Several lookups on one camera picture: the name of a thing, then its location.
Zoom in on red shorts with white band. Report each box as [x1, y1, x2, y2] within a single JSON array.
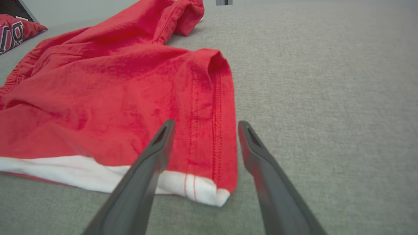
[[0, 0, 238, 208]]

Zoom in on black panel with grey edge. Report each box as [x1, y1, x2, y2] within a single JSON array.
[[0, 0, 38, 23]]

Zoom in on red jersey with white sleeves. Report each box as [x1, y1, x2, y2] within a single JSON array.
[[0, 14, 48, 55]]

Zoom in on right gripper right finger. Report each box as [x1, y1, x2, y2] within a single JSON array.
[[238, 120, 328, 235]]

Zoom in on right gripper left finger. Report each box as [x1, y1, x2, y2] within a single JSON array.
[[82, 119, 176, 235]]

